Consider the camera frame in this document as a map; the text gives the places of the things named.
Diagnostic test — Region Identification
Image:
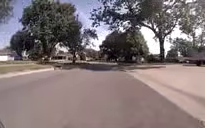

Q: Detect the round dark green tree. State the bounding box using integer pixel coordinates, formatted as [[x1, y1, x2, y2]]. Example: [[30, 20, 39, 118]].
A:
[[99, 29, 150, 63]]

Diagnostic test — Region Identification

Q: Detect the grey asphalt road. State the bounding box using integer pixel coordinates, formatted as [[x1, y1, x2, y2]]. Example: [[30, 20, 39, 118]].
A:
[[0, 62, 204, 128]]

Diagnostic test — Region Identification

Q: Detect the house behind trees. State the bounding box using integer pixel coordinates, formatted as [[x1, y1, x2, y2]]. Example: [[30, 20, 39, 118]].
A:
[[51, 44, 78, 62]]

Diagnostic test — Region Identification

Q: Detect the large green tree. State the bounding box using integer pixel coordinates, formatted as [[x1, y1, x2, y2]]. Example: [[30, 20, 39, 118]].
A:
[[9, 0, 98, 64]]

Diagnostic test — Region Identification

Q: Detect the tall spreading tree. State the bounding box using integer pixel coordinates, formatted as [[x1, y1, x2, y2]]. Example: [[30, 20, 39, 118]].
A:
[[89, 0, 205, 63]]

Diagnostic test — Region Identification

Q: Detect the pale concrete kerb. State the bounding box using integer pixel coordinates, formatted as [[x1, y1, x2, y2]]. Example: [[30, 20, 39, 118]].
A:
[[0, 67, 55, 81]]

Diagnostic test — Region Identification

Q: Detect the pale concrete driveway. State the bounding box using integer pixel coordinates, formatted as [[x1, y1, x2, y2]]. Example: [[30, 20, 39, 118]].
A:
[[126, 63, 205, 128]]

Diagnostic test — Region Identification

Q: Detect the grass verge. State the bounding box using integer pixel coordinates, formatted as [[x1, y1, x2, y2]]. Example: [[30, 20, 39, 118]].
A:
[[0, 62, 54, 77]]

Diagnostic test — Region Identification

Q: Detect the white low building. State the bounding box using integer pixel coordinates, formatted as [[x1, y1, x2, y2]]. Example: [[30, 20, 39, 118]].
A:
[[0, 49, 24, 62]]

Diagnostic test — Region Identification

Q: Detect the parked vehicle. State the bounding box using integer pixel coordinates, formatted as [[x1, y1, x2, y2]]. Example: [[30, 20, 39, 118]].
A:
[[186, 53, 205, 67]]

